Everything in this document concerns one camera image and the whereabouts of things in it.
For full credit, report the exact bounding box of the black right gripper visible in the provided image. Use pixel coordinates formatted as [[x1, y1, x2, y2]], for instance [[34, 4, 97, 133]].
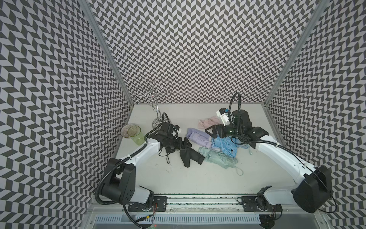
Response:
[[204, 123, 243, 139]]

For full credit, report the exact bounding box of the black umbrella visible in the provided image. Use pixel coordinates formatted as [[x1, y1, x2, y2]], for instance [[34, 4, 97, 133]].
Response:
[[180, 148, 205, 168]]

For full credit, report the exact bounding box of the pink umbrella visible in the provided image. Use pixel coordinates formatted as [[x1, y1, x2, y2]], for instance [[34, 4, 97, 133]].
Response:
[[198, 116, 222, 129]]

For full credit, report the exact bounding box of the purple umbrella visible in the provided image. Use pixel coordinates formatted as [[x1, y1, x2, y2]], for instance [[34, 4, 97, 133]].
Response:
[[186, 128, 212, 148]]

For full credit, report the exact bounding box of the blue umbrella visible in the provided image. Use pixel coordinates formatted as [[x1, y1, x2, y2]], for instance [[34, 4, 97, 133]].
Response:
[[211, 137, 249, 157]]

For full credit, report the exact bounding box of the mint green umbrella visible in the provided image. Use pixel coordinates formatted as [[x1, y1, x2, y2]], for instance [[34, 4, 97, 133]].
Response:
[[198, 147, 244, 176]]

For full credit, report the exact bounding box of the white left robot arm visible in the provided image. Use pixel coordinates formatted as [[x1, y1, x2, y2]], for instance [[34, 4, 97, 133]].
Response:
[[94, 122, 192, 210]]

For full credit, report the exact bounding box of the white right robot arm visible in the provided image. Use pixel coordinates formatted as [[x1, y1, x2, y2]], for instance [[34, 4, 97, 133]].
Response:
[[205, 108, 334, 213]]

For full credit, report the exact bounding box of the green glass cup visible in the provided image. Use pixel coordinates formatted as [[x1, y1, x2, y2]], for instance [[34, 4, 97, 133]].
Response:
[[127, 125, 144, 146]]

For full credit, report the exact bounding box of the pink ribbed glass bowl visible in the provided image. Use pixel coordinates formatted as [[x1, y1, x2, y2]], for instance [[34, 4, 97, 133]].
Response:
[[121, 124, 135, 138]]

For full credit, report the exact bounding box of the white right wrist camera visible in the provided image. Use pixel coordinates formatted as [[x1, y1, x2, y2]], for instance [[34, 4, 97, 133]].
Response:
[[216, 108, 230, 126]]

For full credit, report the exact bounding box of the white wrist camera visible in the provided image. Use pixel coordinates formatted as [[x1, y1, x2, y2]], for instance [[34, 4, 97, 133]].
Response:
[[173, 125, 181, 134], [216, 108, 230, 126]]

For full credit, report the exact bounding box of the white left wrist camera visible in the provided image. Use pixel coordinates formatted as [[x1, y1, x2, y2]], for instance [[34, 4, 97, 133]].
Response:
[[173, 125, 181, 134]]

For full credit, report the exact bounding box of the chrome wire stand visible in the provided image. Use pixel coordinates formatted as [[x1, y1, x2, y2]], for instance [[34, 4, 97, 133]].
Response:
[[136, 83, 171, 128]]

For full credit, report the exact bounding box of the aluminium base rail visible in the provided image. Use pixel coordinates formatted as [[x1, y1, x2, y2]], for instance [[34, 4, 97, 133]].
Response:
[[80, 194, 333, 229]]

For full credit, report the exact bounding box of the aluminium corner post right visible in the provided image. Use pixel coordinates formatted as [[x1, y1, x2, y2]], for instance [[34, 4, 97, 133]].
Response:
[[263, 0, 331, 106]]

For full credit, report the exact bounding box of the aluminium corner post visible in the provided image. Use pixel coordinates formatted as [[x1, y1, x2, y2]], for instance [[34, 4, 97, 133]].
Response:
[[263, 0, 331, 106], [78, 0, 133, 105]]

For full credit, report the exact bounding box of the aluminium corner post left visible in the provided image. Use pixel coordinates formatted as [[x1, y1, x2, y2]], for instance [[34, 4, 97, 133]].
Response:
[[78, 0, 133, 105]]

